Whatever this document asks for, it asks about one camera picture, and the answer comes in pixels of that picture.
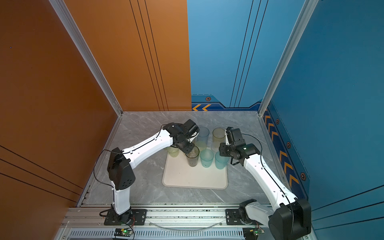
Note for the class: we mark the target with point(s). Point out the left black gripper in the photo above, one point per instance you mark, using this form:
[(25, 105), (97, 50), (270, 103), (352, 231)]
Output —
[(189, 149)]

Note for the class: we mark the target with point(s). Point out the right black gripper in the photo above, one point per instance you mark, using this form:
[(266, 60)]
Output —
[(221, 149)]

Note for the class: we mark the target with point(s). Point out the short pale green glass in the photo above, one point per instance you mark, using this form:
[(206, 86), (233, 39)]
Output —
[(173, 152)]

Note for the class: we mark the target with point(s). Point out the teal glass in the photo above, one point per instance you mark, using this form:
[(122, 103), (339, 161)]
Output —
[(220, 161), (206, 157)]

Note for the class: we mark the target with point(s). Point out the tall amber glass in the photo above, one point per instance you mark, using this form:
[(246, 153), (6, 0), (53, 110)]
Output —
[(219, 135)]

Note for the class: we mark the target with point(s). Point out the tall blue glass back row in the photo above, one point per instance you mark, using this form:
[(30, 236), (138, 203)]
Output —
[(203, 135)]

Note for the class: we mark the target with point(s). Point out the dark smoky grey glass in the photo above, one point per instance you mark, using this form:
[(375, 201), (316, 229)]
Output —
[(193, 157)]

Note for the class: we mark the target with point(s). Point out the clear short glass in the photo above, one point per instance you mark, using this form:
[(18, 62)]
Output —
[(215, 146)]

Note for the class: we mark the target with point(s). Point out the short light green glass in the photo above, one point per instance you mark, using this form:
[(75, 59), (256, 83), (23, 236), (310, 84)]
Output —
[(201, 145)]

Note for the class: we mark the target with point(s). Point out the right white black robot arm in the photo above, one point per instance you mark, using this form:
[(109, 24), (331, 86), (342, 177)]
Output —
[(288, 217)]

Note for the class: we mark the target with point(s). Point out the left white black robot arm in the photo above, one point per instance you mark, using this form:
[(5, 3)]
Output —
[(122, 163)]

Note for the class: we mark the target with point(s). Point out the white rectangular plastic tray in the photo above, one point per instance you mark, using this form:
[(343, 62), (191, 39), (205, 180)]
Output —
[(178, 173)]

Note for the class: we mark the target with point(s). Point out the right green circuit board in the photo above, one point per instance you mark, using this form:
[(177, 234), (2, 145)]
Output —
[(252, 233)]

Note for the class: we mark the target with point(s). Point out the green circuit board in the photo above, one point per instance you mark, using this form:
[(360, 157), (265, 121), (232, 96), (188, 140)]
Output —
[(252, 233), (124, 234)]

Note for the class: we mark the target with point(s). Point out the left green circuit board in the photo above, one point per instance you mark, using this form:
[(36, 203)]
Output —
[(124, 234)]

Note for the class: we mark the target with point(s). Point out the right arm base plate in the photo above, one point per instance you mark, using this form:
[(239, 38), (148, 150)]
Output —
[(234, 217)]

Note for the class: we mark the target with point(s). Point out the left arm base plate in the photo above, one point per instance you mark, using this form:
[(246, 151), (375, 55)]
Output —
[(133, 217)]

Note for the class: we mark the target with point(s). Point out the aluminium front rail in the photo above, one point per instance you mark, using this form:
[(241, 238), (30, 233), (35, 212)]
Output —
[(163, 222)]

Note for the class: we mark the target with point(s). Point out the left aluminium corner post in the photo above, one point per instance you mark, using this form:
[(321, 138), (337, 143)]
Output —
[(75, 34)]

